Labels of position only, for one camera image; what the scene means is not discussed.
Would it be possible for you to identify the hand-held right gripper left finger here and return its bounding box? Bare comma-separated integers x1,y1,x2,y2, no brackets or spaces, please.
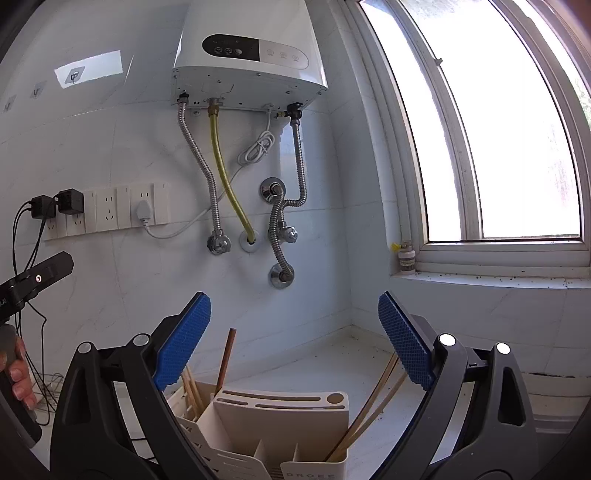
50,292,218,480

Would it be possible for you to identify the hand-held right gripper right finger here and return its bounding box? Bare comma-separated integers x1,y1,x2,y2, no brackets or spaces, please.
378,291,541,480

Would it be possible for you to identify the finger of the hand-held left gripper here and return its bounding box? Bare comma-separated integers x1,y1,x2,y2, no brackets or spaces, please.
8,251,75,302

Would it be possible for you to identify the light wooden chopstick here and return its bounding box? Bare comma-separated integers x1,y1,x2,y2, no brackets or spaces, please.
337,373,408,457
187,366,205,416
329,367,402,461
181,367,198,419

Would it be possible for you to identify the dark brown chopstick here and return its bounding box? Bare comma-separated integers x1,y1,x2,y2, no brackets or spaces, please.
323,353,399,462
213,328,239,398

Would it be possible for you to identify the cream utensil holder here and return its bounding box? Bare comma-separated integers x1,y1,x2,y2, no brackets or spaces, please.
166,381,351,480

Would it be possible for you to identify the person's left hand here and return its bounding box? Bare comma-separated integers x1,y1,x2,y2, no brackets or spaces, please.
4,333,38,410

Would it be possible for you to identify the black charger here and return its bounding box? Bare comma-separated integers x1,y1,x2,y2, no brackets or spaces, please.
55,188,85,216
28,196,55,220

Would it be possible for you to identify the small white bottle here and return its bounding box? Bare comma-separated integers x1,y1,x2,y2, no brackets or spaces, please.
390,240,417,274

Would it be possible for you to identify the white framed window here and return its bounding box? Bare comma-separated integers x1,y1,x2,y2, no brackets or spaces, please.
339,0,591,278

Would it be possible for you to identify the white water heater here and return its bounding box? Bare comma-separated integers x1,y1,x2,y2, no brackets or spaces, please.
172,0,329,112

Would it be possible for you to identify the black cable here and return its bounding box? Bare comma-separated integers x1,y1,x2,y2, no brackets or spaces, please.
11,203,51,425
18,210,51,425

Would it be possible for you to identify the row of white wall sockets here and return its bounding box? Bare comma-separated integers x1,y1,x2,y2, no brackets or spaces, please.
44,182,171,241

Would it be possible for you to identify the metal wire rack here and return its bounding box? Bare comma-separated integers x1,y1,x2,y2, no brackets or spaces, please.
30,371,66,403

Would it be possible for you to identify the chrome wall flange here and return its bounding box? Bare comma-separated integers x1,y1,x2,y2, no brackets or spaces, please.
259,176,287,204
269,263,296,289

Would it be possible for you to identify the short steel corrugated hose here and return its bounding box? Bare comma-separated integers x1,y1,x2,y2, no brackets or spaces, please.
270,237,296,278

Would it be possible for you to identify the yellow gas hose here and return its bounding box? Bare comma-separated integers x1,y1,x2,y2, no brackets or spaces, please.
208,99,257,243

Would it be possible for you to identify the long steel corrugated hose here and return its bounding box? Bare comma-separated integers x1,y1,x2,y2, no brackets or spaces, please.
177,95,223,238

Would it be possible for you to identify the white power cord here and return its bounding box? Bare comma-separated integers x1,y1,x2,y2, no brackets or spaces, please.
137,108,278,240

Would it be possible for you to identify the bent steel corrugated hose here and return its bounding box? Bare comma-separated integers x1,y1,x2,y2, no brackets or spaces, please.
269,117,309,229

